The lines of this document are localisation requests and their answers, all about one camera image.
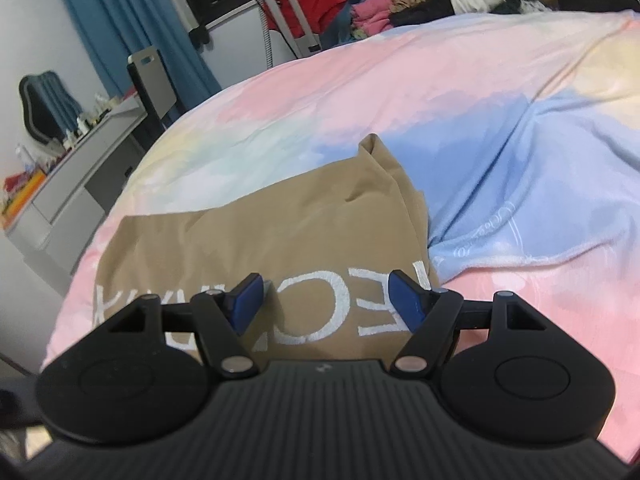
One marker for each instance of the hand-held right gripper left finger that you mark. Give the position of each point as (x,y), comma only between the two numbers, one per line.
(245,305)

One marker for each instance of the tan shirt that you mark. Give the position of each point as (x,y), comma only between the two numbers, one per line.
(250,230)

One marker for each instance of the black garment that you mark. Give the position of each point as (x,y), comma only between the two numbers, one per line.
(435,5)

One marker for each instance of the black and white chair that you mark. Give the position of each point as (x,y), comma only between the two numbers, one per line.
(152,75)

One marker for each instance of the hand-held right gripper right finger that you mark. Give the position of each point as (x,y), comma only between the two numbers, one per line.
(407,305)

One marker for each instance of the red packet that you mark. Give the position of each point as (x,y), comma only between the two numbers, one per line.
(15,181)

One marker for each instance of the white dressing table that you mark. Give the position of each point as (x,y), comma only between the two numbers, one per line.
(75,195)

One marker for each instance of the pink garment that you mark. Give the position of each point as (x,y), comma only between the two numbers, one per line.
(375,10)

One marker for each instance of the wavy mirror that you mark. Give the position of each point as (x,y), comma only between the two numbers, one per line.
(45,105)

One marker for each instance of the blue curtain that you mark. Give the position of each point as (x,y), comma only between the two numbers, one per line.
(125,20)

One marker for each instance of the bed with pink sheet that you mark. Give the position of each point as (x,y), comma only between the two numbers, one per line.
(450,110)

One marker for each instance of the orange box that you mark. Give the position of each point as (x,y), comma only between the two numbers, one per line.
(25,195)

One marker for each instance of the garment steamer stand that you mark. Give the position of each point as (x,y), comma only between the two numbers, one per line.
(295,10)

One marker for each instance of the small patterned cloth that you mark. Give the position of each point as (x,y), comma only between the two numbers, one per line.
(531,4)

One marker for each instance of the black window bracket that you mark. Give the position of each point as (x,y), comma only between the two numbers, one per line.
(199,35)

